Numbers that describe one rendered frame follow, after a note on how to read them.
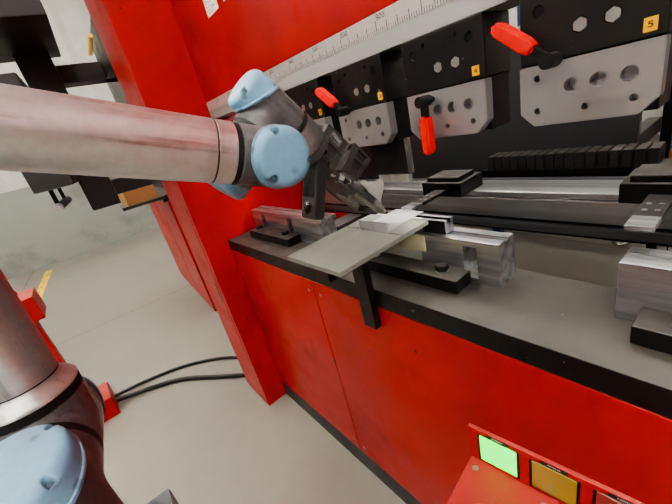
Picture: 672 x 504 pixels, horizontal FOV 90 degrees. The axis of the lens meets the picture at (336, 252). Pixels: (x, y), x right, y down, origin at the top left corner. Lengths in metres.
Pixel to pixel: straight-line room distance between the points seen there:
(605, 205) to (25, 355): 1.00
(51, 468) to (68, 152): 0.32
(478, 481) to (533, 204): 0.61
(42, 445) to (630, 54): 0.79
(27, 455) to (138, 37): 1.25
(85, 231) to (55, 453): 7.13
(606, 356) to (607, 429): 0.11
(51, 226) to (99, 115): 7.20
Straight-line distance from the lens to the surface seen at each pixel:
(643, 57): 0.55
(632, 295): 0.66
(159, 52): 1.49
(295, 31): 0.93
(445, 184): 0.96
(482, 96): 0.62
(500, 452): 0.54
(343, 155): 0.67
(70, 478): 0.51
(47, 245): 7.64
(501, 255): 0.71
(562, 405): 0.67
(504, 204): 0.96
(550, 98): 0.58
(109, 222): 7.56
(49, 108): 0.41
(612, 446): 0.68
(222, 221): 1.49
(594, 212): 0.90
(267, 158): 0.41
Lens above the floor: 1.26
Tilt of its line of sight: 22 degrees down
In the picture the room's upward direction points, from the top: 14 degrees counter-clockwise
